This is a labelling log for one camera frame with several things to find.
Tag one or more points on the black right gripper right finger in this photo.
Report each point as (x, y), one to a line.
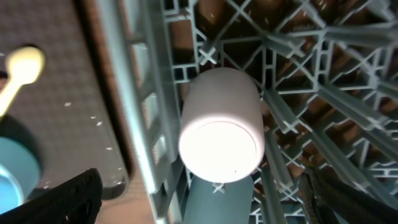
(324, 197)

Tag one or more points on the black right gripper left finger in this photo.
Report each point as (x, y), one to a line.
(77, 200)

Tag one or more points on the light blue bowl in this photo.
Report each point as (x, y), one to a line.
(20, 173)

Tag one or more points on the light blue plastic cup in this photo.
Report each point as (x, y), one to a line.
(229, 205)

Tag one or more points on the pink plastic cup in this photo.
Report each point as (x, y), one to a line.
(222, 132)

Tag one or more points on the grey dishwasher rack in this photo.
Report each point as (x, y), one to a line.
(326, 73)

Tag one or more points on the dark brown serving tray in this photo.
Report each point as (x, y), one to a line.
(63, 116)

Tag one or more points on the yellow plastic spoon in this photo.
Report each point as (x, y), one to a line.
(23, 65)

